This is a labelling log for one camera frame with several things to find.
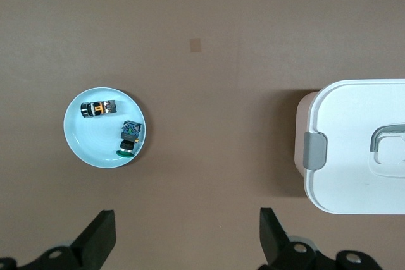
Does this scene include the white lunch box grey latches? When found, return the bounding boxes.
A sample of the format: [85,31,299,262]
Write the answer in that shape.
[294,79,405,216]

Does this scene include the light blue round plate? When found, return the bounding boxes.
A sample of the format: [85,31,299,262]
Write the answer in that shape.
[63,87,147,169]

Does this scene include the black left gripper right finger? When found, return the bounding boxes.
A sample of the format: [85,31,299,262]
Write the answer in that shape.
[259,208,385,270]

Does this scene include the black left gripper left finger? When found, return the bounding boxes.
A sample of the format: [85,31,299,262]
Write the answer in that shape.
[0,209,116,270]

